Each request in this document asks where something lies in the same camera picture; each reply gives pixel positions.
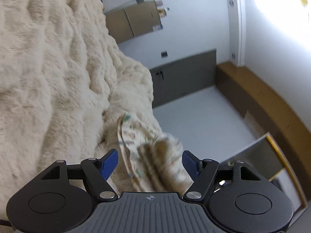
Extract brown overhead cabinet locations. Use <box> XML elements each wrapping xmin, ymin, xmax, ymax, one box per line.
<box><xmin>215</xmin><ymin>62</ymin><xmax>308</xmax><ymax>208</ymax></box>

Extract white shelf unit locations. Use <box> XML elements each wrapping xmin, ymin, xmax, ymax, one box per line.
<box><xmin>225</xmin><ymin>132</ymin><xmax>307</xmax><ymax>209</ymax></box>

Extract grey door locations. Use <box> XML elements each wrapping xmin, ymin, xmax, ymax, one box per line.
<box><xmin>149</xmin><ymin>49</ymin><xmax>217</xmax><ymax>109</ymax></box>

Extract cartoon print cream garment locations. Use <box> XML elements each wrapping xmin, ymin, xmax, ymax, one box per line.
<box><xmin>117</xmin><ymin>113</ymin><xmax>195</xmax><ymax>194</ymax></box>

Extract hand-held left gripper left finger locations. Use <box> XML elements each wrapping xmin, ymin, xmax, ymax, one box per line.
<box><xmin>41</xmin><ymin>149</ymin><xmax>119</xmax><ymax>201</ymax></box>

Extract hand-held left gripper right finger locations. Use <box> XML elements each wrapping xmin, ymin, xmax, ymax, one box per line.
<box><xmin>182</xmin><ymin>150</ymin><xmax>262</xmax><ymax>201</ymax></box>

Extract cream fluffy blanket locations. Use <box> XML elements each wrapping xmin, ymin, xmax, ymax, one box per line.
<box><xmin>0</xmin><ymin>0</ymin><xmax>184</xmax><ymax>224</ymax></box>

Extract stacked cardboard boxes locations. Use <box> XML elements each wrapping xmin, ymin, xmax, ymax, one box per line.
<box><xmin>106</xmin><ymin>0</ymin><xmax>164</xmax><ymax>45</ymax></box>

